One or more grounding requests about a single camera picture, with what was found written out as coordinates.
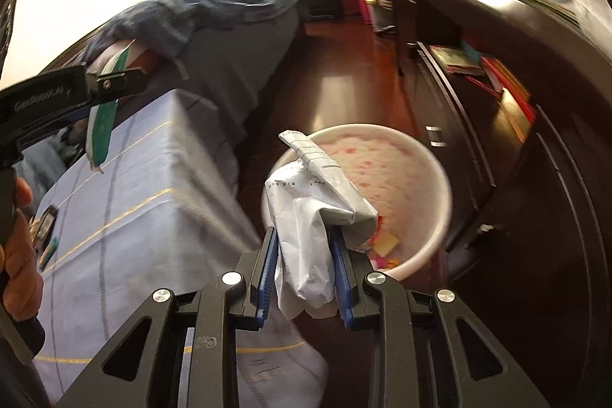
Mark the green white wrapper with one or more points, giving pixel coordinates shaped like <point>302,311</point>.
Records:
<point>103,126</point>

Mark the pink dotted waste bin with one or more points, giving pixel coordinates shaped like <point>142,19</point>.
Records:
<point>406,178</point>

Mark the dark packet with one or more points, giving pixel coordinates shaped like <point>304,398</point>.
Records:
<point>47,222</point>

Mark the white paper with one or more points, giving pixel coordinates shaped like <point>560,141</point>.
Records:
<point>306,245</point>

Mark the yellow box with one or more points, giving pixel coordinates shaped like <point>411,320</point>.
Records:
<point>386,244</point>

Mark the bed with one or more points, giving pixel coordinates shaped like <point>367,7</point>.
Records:
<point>248,59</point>

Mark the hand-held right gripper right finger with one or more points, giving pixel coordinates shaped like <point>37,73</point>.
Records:
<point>340,274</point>

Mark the framed book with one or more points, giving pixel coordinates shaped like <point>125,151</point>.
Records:
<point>454,56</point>

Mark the person's left hand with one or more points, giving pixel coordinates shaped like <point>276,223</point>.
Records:
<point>21,264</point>

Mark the pink container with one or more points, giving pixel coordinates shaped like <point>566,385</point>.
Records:
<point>366,4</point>

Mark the red folder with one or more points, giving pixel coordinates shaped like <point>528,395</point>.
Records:
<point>509,97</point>

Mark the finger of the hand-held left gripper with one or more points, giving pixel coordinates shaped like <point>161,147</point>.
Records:
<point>119,82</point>

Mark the blue patterned duvet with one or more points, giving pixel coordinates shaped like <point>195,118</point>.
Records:
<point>191,6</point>

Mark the dark wooden dresser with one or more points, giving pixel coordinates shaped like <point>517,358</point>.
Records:
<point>526,221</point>

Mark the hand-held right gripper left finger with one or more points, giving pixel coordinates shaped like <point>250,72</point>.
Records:
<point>270,274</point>

